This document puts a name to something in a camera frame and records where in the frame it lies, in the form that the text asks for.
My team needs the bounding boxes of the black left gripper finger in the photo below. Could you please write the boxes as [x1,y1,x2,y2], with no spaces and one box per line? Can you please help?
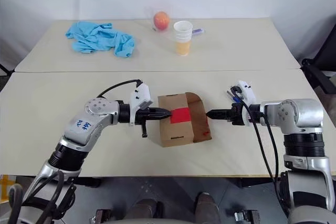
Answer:
[149,114,173,121]
[149,107,173,115]

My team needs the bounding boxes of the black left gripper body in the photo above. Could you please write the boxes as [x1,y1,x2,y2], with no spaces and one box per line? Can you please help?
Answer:
[135,107,152,138]

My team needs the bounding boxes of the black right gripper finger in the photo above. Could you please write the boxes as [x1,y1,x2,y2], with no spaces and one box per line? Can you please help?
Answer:
[206,108,232,115]
[206,113,232,121]

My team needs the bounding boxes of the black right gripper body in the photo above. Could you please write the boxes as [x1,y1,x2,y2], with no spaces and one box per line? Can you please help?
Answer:
[226,102,250,126]

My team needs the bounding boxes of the red square sticker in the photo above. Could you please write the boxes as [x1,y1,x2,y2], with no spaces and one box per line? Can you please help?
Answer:
[170,107,192,125]

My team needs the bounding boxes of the brown cardboard box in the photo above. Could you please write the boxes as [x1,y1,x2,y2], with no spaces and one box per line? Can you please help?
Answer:
[157,91,213,148]

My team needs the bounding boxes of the orange paper cup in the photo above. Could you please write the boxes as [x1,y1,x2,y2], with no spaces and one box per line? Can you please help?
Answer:
[174,40,192,57]

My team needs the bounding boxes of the light blue crumpled cloth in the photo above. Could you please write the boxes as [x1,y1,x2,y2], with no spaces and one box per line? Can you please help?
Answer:
[65,20,137,59]

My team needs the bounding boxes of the red yellow apple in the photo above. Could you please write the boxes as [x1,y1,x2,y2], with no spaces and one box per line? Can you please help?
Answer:
[153,11,170,31]

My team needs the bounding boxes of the dark rounded shape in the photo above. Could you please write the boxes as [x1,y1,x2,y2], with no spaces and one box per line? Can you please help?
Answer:
[195,192,222,224]

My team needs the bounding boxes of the peach in plastic bag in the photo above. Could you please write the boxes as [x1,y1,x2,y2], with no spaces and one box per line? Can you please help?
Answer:
[145,4,174,34]

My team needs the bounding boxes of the black stand leg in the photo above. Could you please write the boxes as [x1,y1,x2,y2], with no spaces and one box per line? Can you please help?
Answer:
[0,60,16,76]

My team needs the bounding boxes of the yellow crate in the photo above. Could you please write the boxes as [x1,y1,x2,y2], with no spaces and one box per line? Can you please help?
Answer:
[0,175,14,204]

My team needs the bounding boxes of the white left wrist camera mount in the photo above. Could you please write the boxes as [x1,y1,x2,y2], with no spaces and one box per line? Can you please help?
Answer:
[128,83,154,126]

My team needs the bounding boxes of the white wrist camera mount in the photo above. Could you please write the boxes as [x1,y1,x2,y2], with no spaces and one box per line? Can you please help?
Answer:
[230,80,257,104]
[128,83,154,126]

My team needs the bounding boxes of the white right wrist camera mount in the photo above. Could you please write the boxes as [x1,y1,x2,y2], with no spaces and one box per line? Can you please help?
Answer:
[230,80,257,104]

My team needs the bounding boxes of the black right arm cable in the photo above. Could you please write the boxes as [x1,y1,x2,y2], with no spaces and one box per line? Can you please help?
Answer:
[230,87,279,184]

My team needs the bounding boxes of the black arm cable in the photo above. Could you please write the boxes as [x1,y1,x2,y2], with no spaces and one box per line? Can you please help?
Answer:
[230,87,279,184]
[96,79,143,99]

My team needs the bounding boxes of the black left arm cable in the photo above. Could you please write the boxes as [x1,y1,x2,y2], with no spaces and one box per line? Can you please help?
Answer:
[96,79,143,99]

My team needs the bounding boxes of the metal caster bracket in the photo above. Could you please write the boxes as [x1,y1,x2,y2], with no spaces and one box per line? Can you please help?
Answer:
[233,209,261,224]
[90,208,112,224]

